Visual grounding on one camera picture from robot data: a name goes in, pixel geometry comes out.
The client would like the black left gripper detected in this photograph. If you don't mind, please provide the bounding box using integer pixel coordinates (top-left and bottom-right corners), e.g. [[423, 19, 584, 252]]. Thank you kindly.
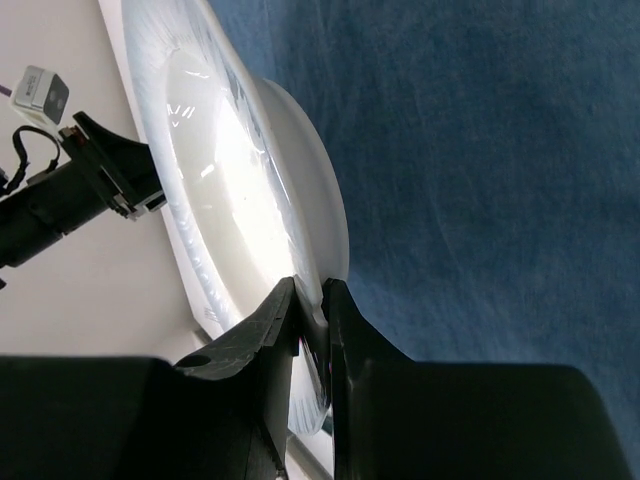
[[59, 112, 165, 220]]

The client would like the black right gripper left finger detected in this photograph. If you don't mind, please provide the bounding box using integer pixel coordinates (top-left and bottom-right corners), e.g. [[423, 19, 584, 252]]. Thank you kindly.
[[1, 278, 300, 479]]

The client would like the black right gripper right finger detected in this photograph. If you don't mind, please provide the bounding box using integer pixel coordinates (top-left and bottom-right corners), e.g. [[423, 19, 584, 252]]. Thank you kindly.
[[323, 280, 625, 479]]

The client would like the white round plate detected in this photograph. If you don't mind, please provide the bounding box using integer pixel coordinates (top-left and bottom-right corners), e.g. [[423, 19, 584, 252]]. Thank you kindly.
[[121, 1, 349, 435]]

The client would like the blue cloth napkin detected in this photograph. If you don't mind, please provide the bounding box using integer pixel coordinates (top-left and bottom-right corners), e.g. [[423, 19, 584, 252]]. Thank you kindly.
[[207, 0, 640, 371]]

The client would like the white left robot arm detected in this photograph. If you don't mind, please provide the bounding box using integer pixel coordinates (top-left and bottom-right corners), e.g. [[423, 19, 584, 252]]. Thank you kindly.
[[1, 112, 166, 268]]

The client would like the aluminium rail frame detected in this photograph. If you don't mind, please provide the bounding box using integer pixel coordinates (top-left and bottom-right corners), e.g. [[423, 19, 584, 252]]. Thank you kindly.
[[285, 430, 334, 480]]

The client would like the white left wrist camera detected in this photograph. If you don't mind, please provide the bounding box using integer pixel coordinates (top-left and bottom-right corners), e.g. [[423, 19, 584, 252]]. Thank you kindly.
[[9, 65, 69, 134]]

